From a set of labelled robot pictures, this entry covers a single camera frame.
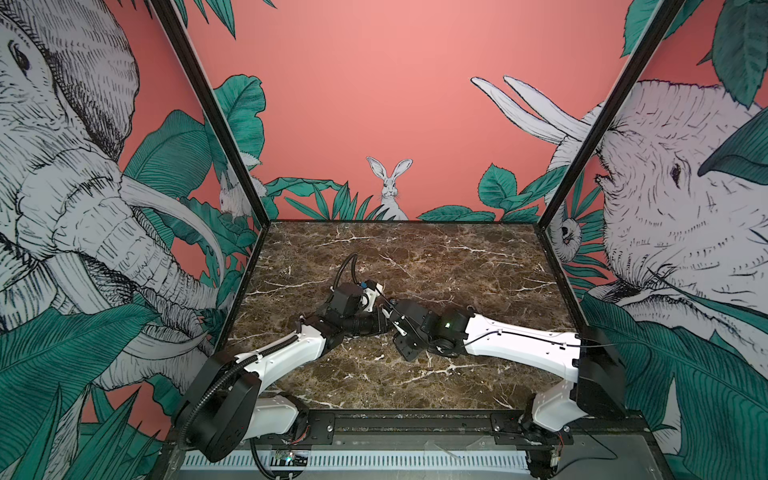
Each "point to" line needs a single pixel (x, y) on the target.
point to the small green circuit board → (288, 458)
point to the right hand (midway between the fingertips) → (395, 340)
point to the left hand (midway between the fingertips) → (401, 319)
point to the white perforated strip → (366, 462)
